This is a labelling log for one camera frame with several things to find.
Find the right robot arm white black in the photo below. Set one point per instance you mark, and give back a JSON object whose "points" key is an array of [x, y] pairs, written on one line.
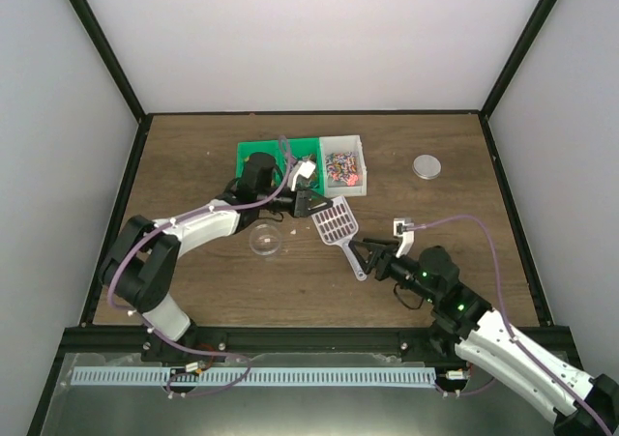
{"points": [[467, 325]]}

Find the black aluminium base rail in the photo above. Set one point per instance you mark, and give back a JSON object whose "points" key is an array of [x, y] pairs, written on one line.
{"points": [[410, 344]]}

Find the white bin striped candies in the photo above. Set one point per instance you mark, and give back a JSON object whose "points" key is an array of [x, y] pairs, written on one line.
{"points": [[343, 166]]}

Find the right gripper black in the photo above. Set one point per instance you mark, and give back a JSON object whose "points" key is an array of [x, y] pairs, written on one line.
{"points": [[374, 247]]}

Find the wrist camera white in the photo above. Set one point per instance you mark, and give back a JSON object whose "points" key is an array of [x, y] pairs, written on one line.
{"points": [[300, 175], [403, 230]]}

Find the green bin candies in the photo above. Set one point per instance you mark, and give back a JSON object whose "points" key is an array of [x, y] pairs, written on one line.
{"points": [[271, 147], [300, 149]]}

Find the green bin left candies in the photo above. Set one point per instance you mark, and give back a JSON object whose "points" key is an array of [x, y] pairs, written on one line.
{"points": [[271, 147]]}

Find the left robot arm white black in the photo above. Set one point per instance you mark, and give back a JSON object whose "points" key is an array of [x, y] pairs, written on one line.
{"points": [[141, 263]]}

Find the light blue slotted cable duct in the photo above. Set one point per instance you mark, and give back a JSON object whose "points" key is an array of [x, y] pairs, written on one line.
{"points": [[408, 377]]}

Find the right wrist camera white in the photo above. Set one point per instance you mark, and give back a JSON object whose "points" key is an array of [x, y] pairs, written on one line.
{"points": [[403, 230]]}

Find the round grey metal lid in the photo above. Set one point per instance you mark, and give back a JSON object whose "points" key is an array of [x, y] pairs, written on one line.
{"points": [[427, 167]]}

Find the lilac slotted plastic scoop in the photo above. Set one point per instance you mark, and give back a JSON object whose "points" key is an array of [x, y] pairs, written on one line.
{"points": [[337, 226]]}

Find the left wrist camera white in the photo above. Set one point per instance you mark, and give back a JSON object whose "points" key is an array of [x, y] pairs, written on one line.
{"points": [[300, 175]]}

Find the green bin middle candies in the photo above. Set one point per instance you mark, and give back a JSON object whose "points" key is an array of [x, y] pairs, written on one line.
{"points": [[300, 149]]}

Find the clear plastic round container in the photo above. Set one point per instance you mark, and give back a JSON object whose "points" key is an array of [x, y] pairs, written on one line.
{"points": [[265, 240]]}

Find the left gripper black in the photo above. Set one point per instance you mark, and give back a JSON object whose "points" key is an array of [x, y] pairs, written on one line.
{"points": [[301, 207]]}

